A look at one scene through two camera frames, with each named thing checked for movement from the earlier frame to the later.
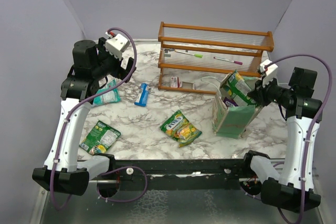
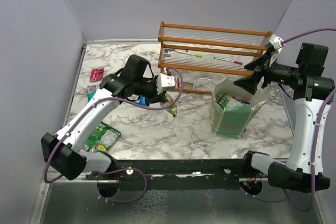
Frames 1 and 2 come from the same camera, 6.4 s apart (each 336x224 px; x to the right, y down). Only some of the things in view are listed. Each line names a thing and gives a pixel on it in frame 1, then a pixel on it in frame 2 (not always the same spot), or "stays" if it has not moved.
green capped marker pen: x=198 y=55 stays
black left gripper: x=119 y=72 → x=161 y=98
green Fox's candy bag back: x=239 y=88 → x=226 y=100
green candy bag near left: x=99 y=138 stays
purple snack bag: x=230 y=102 → x=243 y=102
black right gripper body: x=269 y=94 → x=279 y=73
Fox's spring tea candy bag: x=177 y=126 → x=173 y=108
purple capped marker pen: x=229 y=60 stays
